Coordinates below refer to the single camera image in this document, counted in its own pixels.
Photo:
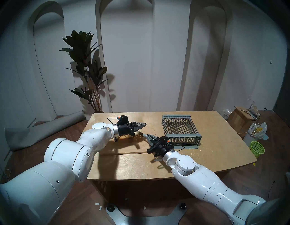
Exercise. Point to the blue plastic sheet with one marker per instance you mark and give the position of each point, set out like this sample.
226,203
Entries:
266,136

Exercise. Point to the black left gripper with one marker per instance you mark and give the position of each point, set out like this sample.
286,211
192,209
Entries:
124,129

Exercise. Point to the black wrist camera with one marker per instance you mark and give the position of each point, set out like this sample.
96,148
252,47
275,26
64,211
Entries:
164,140
124,119

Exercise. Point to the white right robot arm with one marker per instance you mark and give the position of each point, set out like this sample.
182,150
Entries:
199,179

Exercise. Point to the clear plastic bottle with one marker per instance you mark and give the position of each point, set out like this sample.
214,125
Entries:
252,105

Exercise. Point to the tan paper bag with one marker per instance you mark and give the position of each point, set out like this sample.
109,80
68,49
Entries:
254,112

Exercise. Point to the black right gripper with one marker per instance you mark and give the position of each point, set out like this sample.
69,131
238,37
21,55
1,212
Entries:
160,150

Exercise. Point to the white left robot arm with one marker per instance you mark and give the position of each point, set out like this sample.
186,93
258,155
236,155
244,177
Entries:
56,177

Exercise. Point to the clear crumpled plastic bag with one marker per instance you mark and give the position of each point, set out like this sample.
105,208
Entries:
227,113

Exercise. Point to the green plastic basket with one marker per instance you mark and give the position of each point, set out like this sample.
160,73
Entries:
257,149

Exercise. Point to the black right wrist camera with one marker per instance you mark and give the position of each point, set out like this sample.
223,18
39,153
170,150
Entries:
164,140

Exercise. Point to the white plastic bag yellow contents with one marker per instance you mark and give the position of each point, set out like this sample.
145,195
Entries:
257,130

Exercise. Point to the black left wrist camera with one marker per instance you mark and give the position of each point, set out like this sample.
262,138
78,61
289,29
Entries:
124,119

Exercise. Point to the small kitchen knife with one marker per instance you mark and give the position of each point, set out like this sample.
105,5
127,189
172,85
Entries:
142,134

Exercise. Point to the bamboo cutting board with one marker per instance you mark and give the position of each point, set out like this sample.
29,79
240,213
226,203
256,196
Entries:
136,147

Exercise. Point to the tall dark-leaved potted plant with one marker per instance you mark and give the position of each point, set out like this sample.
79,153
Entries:
79,45

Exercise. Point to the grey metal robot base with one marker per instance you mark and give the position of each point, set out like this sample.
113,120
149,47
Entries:
145,221

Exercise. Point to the white plant tag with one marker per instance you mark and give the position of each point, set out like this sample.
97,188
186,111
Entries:
86,70

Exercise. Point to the cardboard box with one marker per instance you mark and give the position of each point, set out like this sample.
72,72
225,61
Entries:
238,120

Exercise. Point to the white bucket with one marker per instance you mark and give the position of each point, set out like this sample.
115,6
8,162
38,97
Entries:
248,140

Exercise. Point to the grey metal-rod dish rack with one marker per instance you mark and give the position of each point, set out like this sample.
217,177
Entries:
183,135

